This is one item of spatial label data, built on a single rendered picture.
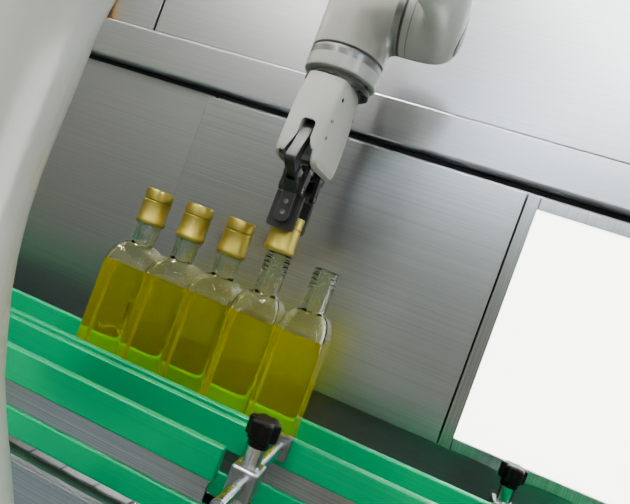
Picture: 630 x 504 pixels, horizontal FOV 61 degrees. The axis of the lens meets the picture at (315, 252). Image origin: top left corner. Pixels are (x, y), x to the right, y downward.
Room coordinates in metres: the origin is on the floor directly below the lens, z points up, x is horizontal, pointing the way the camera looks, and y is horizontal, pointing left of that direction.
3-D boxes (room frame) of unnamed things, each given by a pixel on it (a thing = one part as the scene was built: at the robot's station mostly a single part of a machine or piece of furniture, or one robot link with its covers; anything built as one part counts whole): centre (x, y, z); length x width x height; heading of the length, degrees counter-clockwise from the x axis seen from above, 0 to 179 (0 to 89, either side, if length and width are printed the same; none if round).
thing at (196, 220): (0.64, 0.15, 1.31); 0.04 x 0.04 x 0.04
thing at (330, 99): (0.60, 0.04, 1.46); 0.10 x 0.07 x 0.11; 166
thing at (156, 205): (0.66, 0.20, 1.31); 0.04 x 0.04 x 0.04
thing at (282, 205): (0.57, 0.05, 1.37); 0.03 x 0.03 x 0.07; 76
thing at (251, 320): (0.61, 0.04, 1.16); 0.06 x 0.06 x 0.21; 76
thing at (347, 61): (0.60, 0.04, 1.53); 0.09 x 0.08 x 0.03; 166
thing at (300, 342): (0.60, -0.02, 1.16); 0.06 x 0.06 x 0.21; 77
